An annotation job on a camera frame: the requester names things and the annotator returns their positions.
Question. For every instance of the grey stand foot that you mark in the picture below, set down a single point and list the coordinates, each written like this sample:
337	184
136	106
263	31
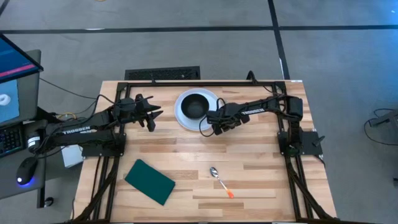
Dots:
387	119

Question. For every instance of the black backlit keyboard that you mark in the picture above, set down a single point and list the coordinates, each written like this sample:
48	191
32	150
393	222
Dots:
11	140

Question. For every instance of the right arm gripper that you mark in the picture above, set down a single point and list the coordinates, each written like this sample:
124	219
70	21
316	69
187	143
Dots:
231	113

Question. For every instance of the grey computer desk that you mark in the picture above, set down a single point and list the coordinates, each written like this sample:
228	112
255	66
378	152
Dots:
7	189

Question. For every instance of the black caster wheel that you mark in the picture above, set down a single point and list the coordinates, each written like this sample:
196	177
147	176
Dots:
48	202

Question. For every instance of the dark round bowl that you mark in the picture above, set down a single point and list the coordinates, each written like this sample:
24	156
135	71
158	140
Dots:
195	106

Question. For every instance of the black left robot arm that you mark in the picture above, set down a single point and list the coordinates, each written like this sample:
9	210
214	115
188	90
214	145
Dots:
74	130

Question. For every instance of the dark green folded napkin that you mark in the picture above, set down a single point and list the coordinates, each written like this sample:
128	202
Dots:
149	182

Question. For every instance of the white round plate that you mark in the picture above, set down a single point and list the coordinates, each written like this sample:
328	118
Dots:
183	121

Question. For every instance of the black floor vent grille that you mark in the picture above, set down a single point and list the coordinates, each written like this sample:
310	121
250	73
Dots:
161	74

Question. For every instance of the black metal table frame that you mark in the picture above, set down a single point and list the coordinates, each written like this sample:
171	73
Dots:
186	84

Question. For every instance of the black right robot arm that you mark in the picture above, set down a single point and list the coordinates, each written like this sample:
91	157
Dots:
267	105

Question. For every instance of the grey framed monitor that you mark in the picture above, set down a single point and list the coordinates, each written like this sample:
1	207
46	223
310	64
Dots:
28	93

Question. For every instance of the tilted blue screen monitor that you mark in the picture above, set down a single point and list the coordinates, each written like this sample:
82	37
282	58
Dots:
12	62

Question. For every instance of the small white box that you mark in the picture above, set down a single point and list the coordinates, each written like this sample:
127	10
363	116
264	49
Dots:
71	157

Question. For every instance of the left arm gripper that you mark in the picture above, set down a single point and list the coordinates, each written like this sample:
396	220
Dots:
132	109

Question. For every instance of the black computer mouse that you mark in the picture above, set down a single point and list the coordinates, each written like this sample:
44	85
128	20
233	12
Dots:
26	169

